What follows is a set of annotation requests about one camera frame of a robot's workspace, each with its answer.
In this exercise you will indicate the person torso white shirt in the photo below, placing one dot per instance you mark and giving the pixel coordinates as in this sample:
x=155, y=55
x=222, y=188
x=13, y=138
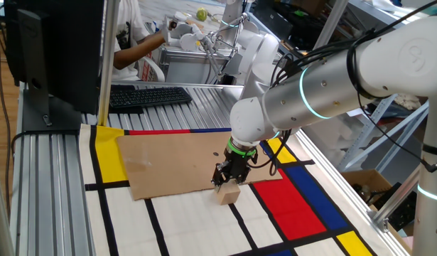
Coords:
x=127, y=21

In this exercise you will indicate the aluminium frame brace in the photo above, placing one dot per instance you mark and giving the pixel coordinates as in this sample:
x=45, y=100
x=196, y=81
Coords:
x=396, y=199

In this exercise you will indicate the black computer monitor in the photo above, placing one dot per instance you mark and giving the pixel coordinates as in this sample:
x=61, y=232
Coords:
x=69, y=53

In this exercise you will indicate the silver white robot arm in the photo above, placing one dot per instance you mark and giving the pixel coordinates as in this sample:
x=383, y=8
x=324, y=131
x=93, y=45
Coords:
x=328, y=89

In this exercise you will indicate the white handheld teleoperation device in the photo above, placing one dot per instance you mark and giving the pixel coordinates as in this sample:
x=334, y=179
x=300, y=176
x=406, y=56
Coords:
x=182, y=32

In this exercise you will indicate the brown cardboard sheet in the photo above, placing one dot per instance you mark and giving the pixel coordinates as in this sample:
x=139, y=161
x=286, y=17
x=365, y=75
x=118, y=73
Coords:
x=168, y=163

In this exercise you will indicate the light wooden block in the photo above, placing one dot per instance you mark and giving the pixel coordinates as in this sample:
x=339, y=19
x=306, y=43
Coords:
x=229, y=195

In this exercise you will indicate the bare person forearm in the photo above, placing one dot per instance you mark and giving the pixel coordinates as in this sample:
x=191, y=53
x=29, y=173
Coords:
x=140, y=49

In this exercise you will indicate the green round fruit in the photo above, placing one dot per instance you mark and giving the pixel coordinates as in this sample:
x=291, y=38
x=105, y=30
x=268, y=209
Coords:
x=202, y=14

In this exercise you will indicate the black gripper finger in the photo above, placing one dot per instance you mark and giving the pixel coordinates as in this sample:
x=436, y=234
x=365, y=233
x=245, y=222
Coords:
x=244, y=176
x=220, y=176

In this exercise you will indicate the grey metal cabinet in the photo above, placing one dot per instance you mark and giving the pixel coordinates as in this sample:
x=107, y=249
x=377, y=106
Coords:
x=189, y=71

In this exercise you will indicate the black keyboard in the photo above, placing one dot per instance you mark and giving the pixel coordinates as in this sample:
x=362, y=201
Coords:
x=150, y=96

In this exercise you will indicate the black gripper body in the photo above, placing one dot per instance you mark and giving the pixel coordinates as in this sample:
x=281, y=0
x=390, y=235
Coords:
x=239, y=165

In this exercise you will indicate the open cardboard box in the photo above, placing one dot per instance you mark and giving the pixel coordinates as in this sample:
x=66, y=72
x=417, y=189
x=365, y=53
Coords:
x=364, y=177

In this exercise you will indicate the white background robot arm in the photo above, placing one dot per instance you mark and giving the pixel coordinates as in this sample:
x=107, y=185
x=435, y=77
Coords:
x=257, y=53

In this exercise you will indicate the white plastic chair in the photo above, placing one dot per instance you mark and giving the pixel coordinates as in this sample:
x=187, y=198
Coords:
x=154, y=69

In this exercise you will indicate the colourful Mondrian pattern cloth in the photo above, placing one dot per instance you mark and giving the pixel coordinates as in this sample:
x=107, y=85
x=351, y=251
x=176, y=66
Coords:
x=204, y=227

